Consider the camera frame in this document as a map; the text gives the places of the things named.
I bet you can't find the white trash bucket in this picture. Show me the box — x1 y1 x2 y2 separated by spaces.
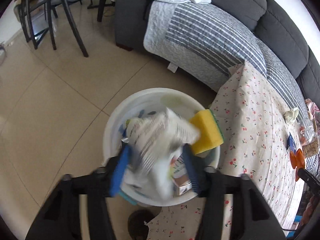
103 88 204 207

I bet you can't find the cherry print tablecloth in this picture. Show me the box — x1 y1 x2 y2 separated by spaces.
148 62 303 239

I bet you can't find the crumpled white paper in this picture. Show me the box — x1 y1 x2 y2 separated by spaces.
283 107 299 124

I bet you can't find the grey striped quilt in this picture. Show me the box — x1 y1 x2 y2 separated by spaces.
143 2 308 119

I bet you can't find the orange peel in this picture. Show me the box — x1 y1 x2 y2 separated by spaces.
290 148 305 181

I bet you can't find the dark grey sofa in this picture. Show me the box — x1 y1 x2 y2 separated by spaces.
115 0 319 99

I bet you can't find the white snack bag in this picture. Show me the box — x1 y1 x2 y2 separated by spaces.
124 108 200 201

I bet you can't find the yellow green sponge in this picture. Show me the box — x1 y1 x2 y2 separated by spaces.
189 109 224 155

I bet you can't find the black metal chair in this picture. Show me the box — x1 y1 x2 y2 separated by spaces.
15 0 108 57

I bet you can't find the clear plastic bag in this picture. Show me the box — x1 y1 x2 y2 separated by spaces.
299 118 319 158

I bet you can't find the milk carton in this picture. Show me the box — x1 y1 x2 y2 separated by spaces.
170 156 192 196

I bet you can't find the blue flattened cardboard box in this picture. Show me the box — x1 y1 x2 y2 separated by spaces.
286 133 296 154

